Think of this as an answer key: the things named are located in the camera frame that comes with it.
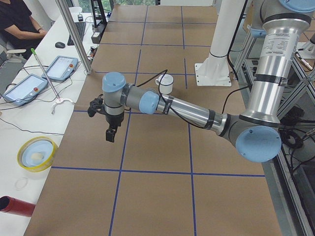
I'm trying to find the white camera stand column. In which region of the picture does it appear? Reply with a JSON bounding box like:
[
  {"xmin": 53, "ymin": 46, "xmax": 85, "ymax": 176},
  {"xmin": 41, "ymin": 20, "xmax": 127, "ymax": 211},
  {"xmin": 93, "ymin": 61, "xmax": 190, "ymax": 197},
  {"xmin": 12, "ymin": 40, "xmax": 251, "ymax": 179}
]
[{"xmin": 195, "ymin": 0, "xmax": 247, "ymax": 87}]

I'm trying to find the far teach pendant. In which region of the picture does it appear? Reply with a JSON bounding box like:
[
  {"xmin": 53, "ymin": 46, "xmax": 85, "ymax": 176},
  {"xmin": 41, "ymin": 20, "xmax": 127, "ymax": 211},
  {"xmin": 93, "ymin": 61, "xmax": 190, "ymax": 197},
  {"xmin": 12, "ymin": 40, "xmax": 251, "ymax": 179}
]
[{"xmin": 45, "ymin": 56, "xmax": 78, "ymax": 82}]

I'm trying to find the teach pendant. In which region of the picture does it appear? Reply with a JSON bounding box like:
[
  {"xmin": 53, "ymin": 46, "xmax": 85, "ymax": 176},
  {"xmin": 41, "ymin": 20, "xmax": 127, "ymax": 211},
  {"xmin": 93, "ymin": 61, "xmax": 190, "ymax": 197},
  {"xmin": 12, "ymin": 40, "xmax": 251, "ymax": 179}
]
[
  {"xmin": 45, "ymin": 56, "xmax": 78, "ymax": 82},
  {"xmin": 3, "ymin": 74, "xmax": 48, "ymax": 106}
]

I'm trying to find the near teach pendant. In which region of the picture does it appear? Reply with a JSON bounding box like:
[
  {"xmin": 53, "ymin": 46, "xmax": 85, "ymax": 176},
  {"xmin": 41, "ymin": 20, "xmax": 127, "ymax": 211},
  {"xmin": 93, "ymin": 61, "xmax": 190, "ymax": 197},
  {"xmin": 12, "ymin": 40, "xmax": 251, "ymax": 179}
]
[{"xmin": 3, "ymin": 74, "xmax": 48, "ymax": 106}]

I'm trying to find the black keyboard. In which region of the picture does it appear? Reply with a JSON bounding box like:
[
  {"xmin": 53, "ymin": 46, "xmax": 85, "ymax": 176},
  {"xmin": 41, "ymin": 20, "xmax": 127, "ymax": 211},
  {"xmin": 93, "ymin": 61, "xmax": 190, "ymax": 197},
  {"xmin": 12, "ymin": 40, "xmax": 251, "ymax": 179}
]
[{"xmin": 66, "ymin": 21, "xmax": 87, "ymax": 46}]

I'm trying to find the yellow tape roll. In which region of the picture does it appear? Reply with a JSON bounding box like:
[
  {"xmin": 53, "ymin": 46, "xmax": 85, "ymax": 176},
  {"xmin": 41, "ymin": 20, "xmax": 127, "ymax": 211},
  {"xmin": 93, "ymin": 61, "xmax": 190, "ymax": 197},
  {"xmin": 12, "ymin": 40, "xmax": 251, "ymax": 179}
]
[{"xmin": 17, "ymin": 136, "xmax": 59, "ymax": 173}]

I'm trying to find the clear tape ring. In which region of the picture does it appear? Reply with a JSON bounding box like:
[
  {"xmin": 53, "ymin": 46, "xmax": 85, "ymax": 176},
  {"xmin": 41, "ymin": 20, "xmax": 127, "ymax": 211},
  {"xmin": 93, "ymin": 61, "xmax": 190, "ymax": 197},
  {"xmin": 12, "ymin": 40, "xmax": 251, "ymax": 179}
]
[{"xmin": 15, "ymin": 177, "xmax": 29, "ymax": 190}]

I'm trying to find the far black camera cable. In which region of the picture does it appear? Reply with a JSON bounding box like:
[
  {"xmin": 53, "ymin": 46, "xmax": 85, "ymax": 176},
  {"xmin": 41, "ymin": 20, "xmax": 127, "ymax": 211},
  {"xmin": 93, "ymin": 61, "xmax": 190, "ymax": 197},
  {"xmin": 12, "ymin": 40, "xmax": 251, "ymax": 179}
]
[{"xmin": 123, "ymin": 69, "xmax": 252, "ymax": 129}]

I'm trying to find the white plastic hook piece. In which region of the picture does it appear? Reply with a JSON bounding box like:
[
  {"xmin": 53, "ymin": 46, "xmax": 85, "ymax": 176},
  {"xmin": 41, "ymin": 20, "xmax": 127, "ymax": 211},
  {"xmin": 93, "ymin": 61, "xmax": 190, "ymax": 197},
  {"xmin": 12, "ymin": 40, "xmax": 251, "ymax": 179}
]
[{"xmin": 51, "ymin": 98, "xmax": 75, "ymax": 115}]

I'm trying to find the black computer mouse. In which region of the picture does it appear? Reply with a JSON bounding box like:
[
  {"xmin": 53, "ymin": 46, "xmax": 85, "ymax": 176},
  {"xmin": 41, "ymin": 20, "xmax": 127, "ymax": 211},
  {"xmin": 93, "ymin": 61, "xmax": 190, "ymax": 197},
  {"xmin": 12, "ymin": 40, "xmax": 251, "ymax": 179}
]
[{"xmin": 55, "ymin": 42, "xmax": 65, "ymax": 49}]

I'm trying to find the seated person in black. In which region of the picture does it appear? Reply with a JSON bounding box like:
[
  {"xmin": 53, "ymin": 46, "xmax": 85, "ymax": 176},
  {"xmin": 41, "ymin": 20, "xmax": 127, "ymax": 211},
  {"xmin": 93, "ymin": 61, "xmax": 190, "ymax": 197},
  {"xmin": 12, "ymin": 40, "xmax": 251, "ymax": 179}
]
[{"xmin": 0, "ymin": 0, "xmax": 47, "ymax": 59}]

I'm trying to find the red cylinder bottle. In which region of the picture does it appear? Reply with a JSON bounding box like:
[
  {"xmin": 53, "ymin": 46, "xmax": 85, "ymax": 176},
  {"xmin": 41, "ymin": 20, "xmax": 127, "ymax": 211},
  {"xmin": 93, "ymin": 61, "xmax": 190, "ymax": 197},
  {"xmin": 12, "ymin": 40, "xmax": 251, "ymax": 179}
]
[{"xmin": 0, "ymin": 196, "xmax": 35, "ymax": 217}]

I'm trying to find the aluminium frame post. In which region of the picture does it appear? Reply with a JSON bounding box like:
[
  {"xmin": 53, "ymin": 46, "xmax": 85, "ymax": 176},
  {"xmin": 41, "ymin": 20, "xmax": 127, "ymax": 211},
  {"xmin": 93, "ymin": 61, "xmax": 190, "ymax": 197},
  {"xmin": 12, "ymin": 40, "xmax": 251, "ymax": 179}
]
[{"xmin": 55, "ymin": 0, "xmax": 92, "ymax": 75}]

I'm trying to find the green tipped metal rod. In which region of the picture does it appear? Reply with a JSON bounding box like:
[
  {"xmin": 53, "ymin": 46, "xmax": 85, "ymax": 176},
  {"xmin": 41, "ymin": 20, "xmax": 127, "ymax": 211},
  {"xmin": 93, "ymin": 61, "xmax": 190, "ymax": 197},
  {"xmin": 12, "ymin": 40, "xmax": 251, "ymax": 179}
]
[{"xmin": 31, "ymin": 48, "xmax": 61, "ymax": 102}]

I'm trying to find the white enamel mug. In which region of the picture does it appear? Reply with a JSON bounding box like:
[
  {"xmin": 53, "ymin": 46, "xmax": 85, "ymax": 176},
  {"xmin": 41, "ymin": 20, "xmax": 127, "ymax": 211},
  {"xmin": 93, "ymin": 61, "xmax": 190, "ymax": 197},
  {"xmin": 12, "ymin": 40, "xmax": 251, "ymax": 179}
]
[{"xmin": 155, "ymin": 74, "xmax": 174, "ymax": 94}]

